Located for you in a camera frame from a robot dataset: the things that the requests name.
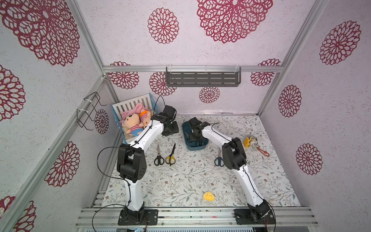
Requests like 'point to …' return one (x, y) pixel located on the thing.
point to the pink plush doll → (130, 120)
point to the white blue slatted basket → (149, 104)
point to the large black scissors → (159, 160)
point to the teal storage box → (198, 144)
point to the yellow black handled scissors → (171, 159)
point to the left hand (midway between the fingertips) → (174, 130)
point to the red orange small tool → (264, 152)
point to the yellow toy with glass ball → (250, 141)
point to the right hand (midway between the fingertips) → (198, 137)
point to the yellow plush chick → (208, 196)
